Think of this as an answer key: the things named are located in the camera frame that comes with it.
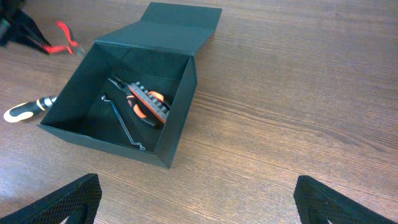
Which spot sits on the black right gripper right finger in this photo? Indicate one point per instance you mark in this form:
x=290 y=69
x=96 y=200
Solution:
x=319 y=204

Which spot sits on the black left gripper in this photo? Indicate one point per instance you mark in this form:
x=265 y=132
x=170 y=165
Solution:
x=18 y=27

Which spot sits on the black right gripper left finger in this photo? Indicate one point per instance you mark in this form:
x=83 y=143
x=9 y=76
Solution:
x=76 y=202

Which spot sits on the red handled cutting pliers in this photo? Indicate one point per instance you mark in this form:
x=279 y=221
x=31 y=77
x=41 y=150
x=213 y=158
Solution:
x=70 y=45

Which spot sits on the silver ring wrench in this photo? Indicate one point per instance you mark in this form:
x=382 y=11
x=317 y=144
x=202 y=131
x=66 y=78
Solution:
x=121 y=121

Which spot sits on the orange black needle-nose pliers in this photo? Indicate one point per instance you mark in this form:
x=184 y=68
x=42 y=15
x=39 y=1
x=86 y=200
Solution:
x=133 y=100

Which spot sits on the orange socket bit rail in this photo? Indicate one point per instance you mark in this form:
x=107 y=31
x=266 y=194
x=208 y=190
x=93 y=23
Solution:
x=149 y=102

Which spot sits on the yellow black screwdriver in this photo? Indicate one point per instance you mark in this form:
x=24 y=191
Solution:
x=29 y=109

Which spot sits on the black open gift box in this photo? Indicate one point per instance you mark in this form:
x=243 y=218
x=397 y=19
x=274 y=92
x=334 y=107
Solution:
x=159 y=52

